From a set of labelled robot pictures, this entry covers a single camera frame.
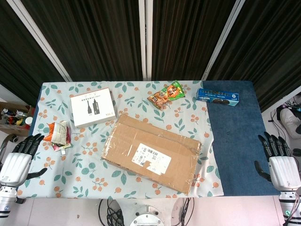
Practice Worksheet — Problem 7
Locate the white partition frame post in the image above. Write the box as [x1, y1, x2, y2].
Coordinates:
[201, 0, 246, 82]
[6, 0, 72, 82]
[138, 0, 153, 82]
[261, 85, 301, 113]

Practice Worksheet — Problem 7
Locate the orange snack packet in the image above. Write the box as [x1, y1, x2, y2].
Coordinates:
[43, 122, 56, 142]

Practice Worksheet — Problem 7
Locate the large brown cardboard box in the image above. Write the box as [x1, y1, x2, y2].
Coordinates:
[101, 113, 202, 195]

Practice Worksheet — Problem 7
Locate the black pleated curtain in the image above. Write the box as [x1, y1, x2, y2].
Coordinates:
[21, 0, 143, 82]
[0, 0, 66, 106]
[206, 0, 301, 112]
[151, 0, 236, 81]

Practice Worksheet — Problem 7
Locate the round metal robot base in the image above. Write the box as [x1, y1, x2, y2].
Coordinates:
[129, 204, 165, 226]

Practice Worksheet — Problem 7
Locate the black cable bundle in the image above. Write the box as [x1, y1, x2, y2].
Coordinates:
[176, 197, 196, 226]
[98, 199, 125, 226]

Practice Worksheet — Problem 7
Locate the floral leaf tablecloth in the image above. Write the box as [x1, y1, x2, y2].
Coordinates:
[17, 81, 224, 199]

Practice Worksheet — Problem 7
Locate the white flat product box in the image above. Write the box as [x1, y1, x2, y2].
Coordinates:
[70, 88, 117, 129]

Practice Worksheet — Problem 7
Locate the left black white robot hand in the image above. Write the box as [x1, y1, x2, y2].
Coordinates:
[0, 133, 48, 189]

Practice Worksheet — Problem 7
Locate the orange green snack bag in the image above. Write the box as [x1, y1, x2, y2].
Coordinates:
[147, 80, 186, 111]

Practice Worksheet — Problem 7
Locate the black electronic device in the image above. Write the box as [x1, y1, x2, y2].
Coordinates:
[279, 104, 301, 113]

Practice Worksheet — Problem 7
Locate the cardboard box of clutter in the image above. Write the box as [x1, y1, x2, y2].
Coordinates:
[0, 101, 36, 137]

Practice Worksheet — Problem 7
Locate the white shoe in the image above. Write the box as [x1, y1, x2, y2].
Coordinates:
[279, 107, 301, 139]

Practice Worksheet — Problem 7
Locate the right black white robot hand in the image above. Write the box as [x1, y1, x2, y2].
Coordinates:
[254, 131, 301, 192]

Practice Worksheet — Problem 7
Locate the white printed snack packet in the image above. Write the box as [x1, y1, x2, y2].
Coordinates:
[50, 121, 69, 145]

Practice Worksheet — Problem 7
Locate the blue cookie box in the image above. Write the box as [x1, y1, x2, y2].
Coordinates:
[195, 88, 240, 108]

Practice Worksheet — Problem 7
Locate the small white pink pouch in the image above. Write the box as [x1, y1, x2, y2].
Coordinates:
[52, 143, 71, 155]

